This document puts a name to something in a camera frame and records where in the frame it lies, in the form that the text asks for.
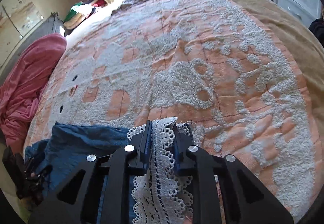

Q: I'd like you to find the peach bear pattern bedspread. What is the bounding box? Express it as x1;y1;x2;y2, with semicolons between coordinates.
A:
24;0;323;221

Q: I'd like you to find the pile of folded clothes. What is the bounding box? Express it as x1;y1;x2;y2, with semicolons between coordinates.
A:
63;0;107;30

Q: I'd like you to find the blue denim pants lace trim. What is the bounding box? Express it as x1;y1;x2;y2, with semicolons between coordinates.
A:
25;117;193;223

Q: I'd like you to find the clothes heap on chair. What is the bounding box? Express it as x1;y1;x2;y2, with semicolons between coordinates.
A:
309;10;324;45

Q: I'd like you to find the cherry blossom wall painting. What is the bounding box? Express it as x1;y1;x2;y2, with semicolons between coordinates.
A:
1;0;43;65

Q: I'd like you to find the pink crumpled blanket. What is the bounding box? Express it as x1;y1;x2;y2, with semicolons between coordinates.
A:
1;33;67;151

